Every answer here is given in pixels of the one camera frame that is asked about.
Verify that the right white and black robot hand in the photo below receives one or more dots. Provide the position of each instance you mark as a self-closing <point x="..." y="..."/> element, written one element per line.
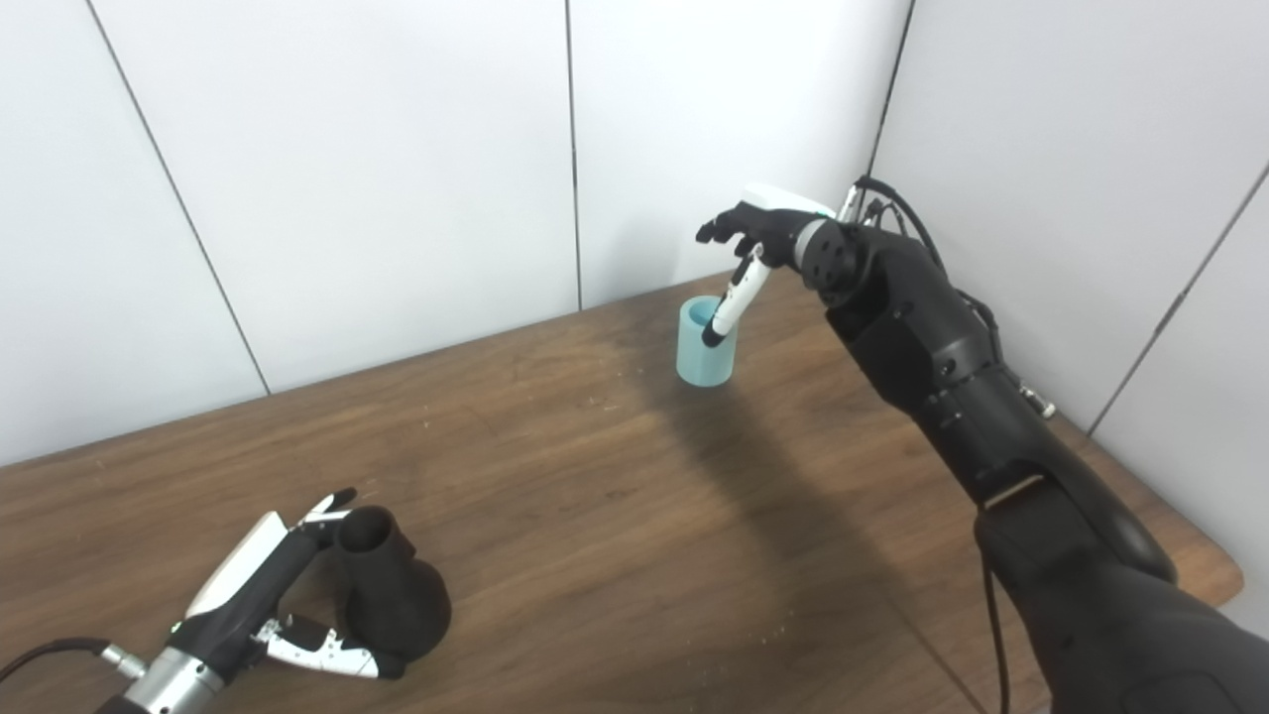
<point x="773" y="233"/>

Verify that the black flared nozzle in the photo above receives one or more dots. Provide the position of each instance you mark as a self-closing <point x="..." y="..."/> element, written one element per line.
<point x="397" y="595"/>

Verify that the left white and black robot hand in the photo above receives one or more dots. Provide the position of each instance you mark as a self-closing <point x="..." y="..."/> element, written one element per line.
<point x="258" y="585"/>

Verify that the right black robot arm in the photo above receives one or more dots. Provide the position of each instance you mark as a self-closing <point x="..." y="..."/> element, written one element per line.
<point x="942" y="347"/>

